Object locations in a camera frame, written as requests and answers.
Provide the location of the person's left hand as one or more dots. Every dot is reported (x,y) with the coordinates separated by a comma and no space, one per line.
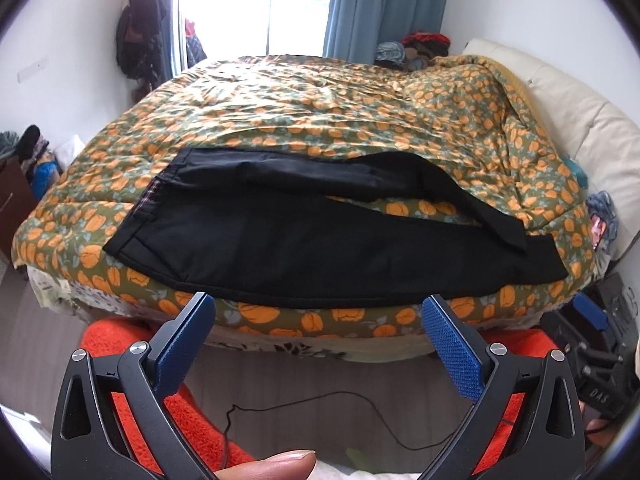
(270,467)

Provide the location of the white printed bed sheet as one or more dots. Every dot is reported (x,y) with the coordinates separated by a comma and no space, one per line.
(100,305)

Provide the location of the window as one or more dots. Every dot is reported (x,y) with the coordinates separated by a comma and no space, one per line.
(250,5)

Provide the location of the blue curtain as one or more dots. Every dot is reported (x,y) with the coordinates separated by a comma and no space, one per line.
(380,5)

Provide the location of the orange fruit print quilt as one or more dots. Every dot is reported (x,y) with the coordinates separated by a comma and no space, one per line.
(320,105)

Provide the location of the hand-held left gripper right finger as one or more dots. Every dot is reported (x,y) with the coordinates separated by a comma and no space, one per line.
(450,345)

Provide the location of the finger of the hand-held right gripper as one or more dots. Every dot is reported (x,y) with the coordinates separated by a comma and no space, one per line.
(590,310)

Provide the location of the black pants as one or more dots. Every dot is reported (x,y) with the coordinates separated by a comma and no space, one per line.
(310,250)

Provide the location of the pile of folded clothes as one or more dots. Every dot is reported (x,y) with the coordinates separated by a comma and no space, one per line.
(415,50)

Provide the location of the dark hanging clothes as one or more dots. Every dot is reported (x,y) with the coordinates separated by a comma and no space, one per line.
(142,25)

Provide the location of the cream padded headboard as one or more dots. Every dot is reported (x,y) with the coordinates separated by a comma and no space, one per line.
(575,105)

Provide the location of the brown wooden cabinet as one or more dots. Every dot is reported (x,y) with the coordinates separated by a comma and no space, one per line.
(15,210)

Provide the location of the blue-grey crumpled cloth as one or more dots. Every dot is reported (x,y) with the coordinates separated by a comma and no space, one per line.
(602,210)

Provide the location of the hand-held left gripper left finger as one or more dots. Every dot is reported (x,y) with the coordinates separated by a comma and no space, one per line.
(187,340)

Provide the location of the heap of dark and blue clothes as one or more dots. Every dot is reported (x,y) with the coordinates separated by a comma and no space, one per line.
(35,160)

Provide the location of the red cloth at window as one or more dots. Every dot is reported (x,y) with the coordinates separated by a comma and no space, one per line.
(190,27)

